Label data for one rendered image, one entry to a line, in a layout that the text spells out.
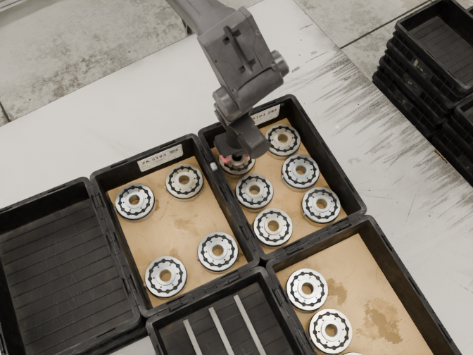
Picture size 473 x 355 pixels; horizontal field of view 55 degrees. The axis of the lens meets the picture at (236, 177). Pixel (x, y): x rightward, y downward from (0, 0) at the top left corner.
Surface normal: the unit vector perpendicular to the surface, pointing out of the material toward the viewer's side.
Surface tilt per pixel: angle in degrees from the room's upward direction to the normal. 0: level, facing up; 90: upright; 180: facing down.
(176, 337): 0
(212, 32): 18
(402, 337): 0
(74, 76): 0
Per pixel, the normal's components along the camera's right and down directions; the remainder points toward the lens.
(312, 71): 0.01, -0.43
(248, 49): 0.35, 0.44
